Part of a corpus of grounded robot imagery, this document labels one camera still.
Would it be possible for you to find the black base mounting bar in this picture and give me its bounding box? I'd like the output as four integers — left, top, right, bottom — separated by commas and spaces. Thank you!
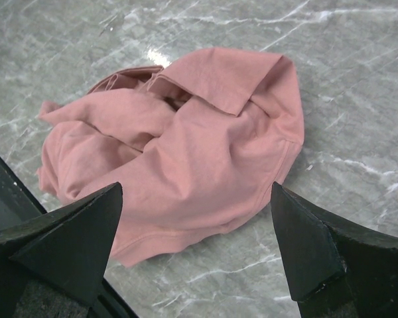
0, 157, 135, 317

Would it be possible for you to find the pink printed t shirt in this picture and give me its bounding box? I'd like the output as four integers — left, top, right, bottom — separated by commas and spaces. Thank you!
38, 48, 304, 267

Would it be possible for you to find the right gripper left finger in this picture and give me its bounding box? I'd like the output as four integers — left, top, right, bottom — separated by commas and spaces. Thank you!
0, 182, 123, 317

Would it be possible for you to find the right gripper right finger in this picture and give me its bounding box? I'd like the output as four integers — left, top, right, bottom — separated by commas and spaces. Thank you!
271, 183, 398, 317

